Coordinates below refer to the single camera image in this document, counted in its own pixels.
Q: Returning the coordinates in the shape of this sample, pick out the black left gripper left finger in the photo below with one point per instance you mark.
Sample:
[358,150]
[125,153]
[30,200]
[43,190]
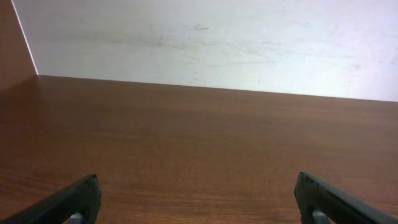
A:
[82,197]

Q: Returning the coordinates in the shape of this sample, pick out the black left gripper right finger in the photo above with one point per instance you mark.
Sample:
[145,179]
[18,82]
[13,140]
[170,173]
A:
[320,202]

